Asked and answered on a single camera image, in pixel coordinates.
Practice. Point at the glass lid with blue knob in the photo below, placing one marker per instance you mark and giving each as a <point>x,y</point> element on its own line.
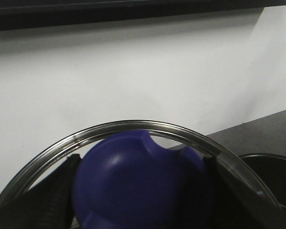
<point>134,174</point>

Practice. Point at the black range hood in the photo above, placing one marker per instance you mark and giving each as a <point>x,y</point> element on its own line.
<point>25,14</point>

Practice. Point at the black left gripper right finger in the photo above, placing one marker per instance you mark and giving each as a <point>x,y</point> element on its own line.
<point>229,205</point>

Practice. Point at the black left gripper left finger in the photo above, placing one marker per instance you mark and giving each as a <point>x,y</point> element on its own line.
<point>45,206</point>

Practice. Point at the dark blue cooking pot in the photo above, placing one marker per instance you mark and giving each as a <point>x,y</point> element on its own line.
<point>272,170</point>

